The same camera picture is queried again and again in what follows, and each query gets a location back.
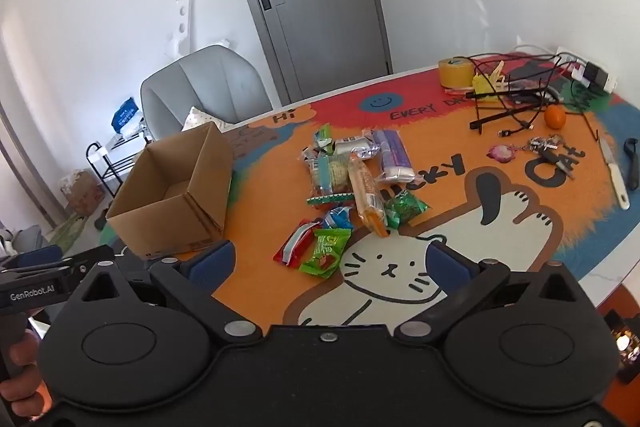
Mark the grey sofa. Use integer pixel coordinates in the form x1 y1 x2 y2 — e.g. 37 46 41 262
0 227 51 258

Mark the green and white snack packet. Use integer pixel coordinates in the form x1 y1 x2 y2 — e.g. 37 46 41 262
312 123 336 155

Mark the bunch of keys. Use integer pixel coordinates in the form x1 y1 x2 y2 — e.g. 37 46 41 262
525 136 563 155

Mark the open doorway frame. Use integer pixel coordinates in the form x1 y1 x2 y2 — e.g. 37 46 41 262
0 102 66 233

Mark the black slipper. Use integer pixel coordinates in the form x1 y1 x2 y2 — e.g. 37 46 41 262
92 202 113 230

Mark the black cable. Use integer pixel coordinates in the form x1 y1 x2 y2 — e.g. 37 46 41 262
467 52 601 140

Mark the bright green snack packet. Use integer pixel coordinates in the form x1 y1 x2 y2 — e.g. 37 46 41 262
299 227 353 280

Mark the white cake packet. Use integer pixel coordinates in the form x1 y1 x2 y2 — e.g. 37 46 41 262
332 132 383 160

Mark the dark green snack packet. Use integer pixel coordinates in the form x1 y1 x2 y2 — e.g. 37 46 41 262
384 192 431 230

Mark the purple snack packet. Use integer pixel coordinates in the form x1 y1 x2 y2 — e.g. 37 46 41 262
372 128 416 185

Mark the blue snack packet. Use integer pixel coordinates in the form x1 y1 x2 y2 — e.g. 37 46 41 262
322 206 356 233

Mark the grey chair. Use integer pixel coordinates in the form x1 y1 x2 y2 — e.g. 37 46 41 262
140 44 273 142

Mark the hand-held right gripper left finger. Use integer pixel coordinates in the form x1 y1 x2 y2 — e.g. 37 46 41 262
75 241 262 348

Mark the white handled knife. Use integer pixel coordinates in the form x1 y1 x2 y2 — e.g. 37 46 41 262
599 138 631 210

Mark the blue and white bag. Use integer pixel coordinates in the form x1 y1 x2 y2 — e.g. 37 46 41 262
111 97 141 132

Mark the grey door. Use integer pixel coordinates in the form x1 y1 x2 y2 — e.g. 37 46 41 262
220 0 393 105

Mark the white foam board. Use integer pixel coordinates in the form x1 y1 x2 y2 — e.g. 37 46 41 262
167 0 193 58

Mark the yellow tape roll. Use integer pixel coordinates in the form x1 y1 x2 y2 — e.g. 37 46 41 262
438 57 473 88

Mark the white power strip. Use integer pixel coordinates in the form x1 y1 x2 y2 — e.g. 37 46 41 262
555 47 618 94

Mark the person's left hand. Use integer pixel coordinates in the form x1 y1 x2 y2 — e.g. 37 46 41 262
0 329 43 417

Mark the brown cardboard box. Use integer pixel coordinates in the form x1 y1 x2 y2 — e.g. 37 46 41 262
105 123 235 260

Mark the black shoe rack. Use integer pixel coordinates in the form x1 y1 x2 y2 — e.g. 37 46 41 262
85 117 151 198

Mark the colourful cartoon table mat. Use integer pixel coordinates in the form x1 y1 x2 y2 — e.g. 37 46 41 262
100 52 640 328

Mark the red and green snack packet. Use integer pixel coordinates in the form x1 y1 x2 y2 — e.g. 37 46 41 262
306 191 356 208

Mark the beige hair claw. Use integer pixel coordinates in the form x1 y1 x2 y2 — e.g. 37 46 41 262
487 62 508 90

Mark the long orange snack packet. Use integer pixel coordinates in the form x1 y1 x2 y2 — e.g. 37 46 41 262
347 154 390 239

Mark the dotted white pillow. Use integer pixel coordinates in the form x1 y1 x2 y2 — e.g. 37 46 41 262
181 106 236 132

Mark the printed cardboard box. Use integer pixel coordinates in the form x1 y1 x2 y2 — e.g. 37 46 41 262
60 169 106 218

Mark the green floor mat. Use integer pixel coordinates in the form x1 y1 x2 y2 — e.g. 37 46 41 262
50 212 91 253

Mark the yellow toy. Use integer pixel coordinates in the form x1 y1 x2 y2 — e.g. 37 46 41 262
472 76 501 100

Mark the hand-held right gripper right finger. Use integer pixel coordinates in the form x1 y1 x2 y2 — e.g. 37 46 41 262
392 241 596 348

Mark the black cable tie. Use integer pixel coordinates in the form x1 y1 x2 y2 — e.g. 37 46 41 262
470 107 541 132

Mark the clear cracker packet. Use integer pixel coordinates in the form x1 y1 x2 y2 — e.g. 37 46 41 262
309 154 351 198

